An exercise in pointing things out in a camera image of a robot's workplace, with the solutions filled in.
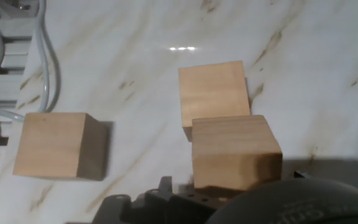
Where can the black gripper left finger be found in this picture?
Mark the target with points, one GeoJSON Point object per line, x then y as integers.
{"type": "Point", "coordinates": [166, 208]}

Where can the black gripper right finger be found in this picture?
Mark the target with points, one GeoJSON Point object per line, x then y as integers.
{"type": "Point", "coordinates": [299, 175]}

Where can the large wooden cube block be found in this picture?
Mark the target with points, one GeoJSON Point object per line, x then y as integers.
{"type": "Point", "coordinates": [213, 93]}
{"type": "Point", "coordinates": [51, 146]}
{"type": "Point", "coordinates": [235, 149]}

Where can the marble pattern table mat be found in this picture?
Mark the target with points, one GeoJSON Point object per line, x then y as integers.
{"type": "Point", "coordinates": [306, 77]}

